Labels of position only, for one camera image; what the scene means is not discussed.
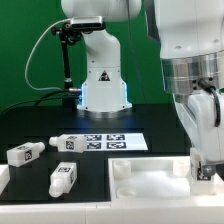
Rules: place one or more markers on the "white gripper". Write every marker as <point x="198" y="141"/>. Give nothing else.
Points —
<point x="198" y="115"/>

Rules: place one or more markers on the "white square table top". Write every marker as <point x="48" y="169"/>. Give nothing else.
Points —
<point x="154" y="178"/>

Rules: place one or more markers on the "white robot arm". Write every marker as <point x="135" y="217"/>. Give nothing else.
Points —
<point x="181" y="39"/>

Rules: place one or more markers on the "white U-shaped fence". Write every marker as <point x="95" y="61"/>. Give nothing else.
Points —
<point x="194" y="210"/>

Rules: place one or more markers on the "white marker sheet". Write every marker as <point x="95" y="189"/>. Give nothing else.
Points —
<point x="116" y="142"/>

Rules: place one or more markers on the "black camera stand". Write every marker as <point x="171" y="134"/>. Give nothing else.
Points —
<point x="68" y="37"/>

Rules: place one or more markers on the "grey camera on stand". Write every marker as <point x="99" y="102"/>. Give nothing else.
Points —
<point x="87" y="23"/>

